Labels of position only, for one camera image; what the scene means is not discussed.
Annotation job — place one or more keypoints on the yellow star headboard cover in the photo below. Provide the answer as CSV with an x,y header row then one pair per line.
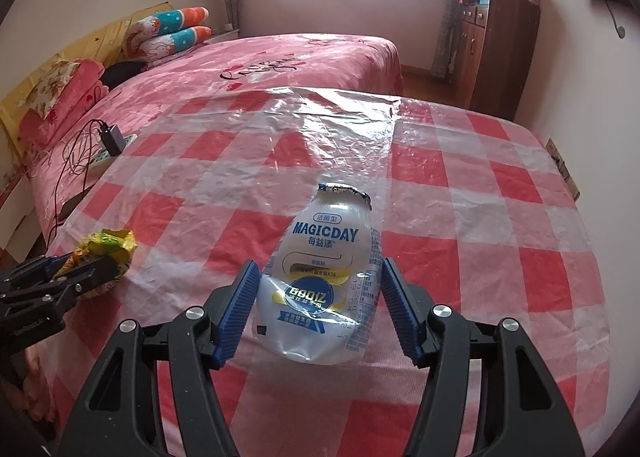
x,y
75,42

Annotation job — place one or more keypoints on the white yogurt drink bottle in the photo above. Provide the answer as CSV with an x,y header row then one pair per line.
x,y
325,257

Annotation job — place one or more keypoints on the black cloth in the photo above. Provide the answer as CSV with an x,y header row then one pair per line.
x,y
122,72

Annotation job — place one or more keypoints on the yellow snack wrapper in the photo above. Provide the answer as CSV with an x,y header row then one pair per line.
x,y
107,242

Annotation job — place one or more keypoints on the brown wooden cabinet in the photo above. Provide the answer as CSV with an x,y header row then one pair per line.
x,y
495,47

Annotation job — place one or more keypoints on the white power strip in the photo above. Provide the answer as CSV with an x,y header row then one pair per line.
x,y
112,154

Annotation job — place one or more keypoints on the floral pillow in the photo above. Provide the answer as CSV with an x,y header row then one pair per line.
x,y
50,82

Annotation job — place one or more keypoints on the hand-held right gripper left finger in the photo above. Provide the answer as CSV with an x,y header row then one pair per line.
x,y
240,307

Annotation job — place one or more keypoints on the beige wall socket strip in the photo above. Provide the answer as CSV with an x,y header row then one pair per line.
x,y
565,167

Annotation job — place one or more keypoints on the pink folded blanket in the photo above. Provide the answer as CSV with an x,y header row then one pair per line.
x,y
67,102

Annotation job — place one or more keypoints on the black charger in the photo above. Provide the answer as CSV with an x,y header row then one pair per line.
x,y
110,137

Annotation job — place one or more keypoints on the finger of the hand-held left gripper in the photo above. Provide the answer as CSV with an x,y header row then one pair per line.
x,y
35,270
90,279

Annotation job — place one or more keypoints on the bed with pink sheet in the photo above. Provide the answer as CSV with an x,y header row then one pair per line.
x,y
300,57

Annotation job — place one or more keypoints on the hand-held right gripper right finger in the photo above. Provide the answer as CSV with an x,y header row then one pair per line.
x,y
400,307

